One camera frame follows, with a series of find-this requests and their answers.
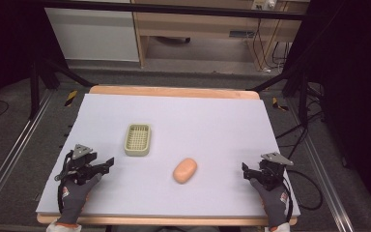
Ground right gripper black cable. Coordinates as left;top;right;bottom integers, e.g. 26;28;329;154
281;175;294;223

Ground white table mat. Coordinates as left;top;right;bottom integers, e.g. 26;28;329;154
36;93;301;218

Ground wooden desk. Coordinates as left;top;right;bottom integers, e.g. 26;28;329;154
131;0;311;71

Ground yellow black striped tape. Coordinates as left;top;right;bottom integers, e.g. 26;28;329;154
64;89;78;107
271;97;289;112

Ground white power strip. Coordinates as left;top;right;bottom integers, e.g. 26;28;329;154
251;0;277;11

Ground beige soap dish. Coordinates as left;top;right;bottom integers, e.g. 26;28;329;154
124;123;153;158

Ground person's right hand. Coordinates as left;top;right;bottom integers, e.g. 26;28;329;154
249;177;290;229

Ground orange bread roll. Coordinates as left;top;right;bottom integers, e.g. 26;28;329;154
172;157;198;185

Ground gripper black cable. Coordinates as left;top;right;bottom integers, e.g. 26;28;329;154
56;151;73;215
281;175;294;223

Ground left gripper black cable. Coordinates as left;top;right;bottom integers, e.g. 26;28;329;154
56;151;73;215

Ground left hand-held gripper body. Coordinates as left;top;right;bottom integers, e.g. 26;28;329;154
54;143;104;187

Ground black crossbar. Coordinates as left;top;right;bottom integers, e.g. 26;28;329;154
40;0;307;21

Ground person's left hand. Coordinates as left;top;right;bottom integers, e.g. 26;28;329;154
56;172;103;225

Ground white cabinet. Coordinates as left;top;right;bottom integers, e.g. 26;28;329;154
43;0;140;63

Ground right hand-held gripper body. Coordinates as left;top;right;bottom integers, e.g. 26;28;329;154
247;152;295;191

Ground black metal stand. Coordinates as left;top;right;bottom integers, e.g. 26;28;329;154
28;47;95;121
245;57;324;129

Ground metal floor rail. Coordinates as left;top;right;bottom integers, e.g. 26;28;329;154
288;98;356;232
0;91;54;223

